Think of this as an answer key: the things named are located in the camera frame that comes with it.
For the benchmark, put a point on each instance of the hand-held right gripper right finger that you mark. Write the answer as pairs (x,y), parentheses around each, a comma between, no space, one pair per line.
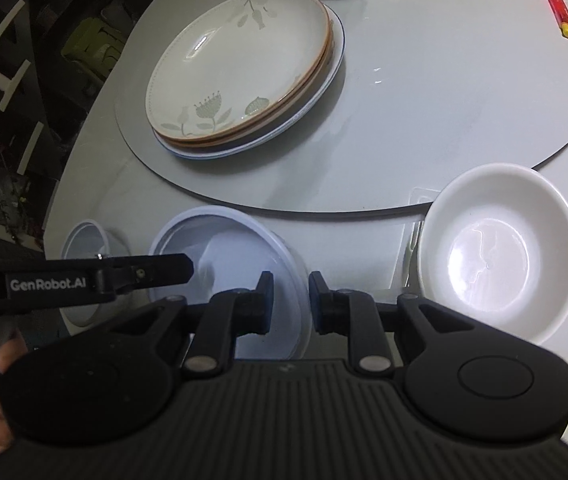
(326,310)

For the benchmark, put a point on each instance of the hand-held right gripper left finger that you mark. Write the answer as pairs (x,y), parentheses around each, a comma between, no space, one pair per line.
(259,310)

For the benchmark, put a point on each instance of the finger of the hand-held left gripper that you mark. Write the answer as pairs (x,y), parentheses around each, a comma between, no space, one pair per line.
(164,267)

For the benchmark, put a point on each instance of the small white bowl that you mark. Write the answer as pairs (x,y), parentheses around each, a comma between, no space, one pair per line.
(234,240)
(84,245)

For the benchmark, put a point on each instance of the white plate grey leaf print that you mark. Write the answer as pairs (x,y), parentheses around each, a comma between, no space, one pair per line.
(289,107)

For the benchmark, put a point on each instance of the beige plate green floral print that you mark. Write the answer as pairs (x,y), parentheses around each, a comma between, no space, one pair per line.
(239,60)

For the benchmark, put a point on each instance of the white plate red flower print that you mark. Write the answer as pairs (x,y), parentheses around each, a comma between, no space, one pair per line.
(336,57)

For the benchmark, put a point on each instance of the white ceramic bowl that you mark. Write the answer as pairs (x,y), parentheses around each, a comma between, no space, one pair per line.
(489,260)

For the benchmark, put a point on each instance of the grey round turntable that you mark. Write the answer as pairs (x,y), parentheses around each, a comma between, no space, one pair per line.
(414,110)

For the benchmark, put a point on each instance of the stack of green stools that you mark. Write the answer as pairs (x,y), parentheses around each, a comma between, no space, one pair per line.
(89,45)

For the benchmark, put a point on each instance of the red and yellow lighter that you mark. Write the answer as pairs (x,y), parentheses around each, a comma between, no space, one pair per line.
(564,20)

